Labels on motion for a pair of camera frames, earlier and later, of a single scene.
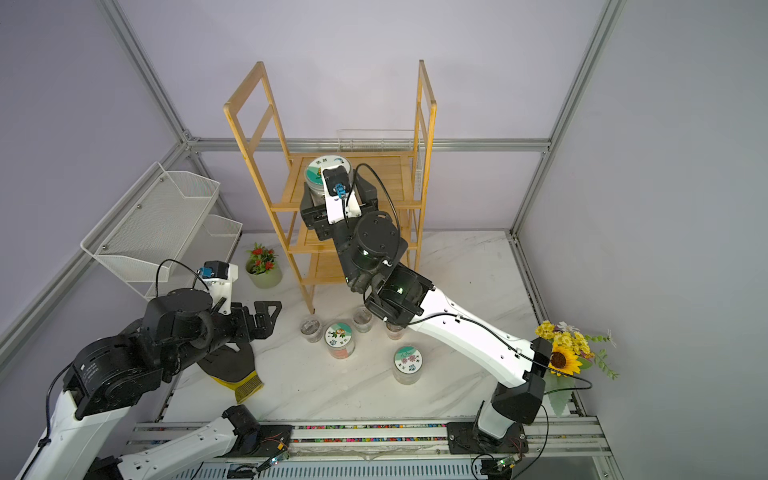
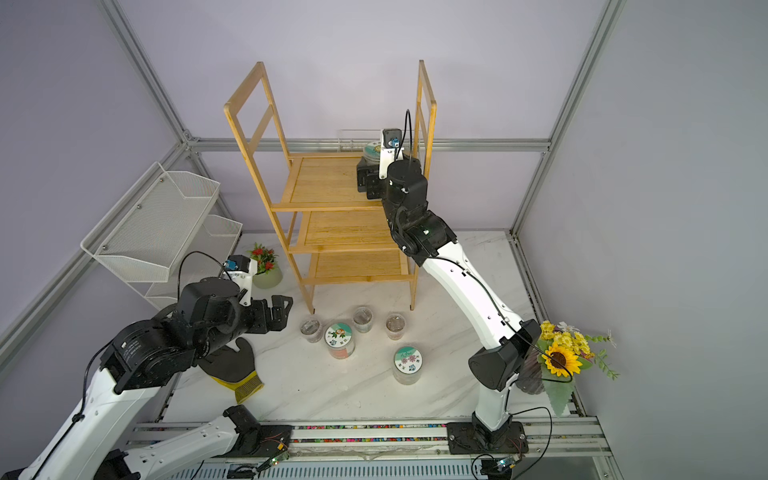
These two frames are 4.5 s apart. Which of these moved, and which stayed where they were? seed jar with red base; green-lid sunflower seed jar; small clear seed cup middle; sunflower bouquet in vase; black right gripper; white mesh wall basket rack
Moved: green-lid sunflower seed jar; black right gripper
Stayed: sunflower bouquet in vase; white mesh wall basket rack; small clear seed cup middle; seed jar with red base
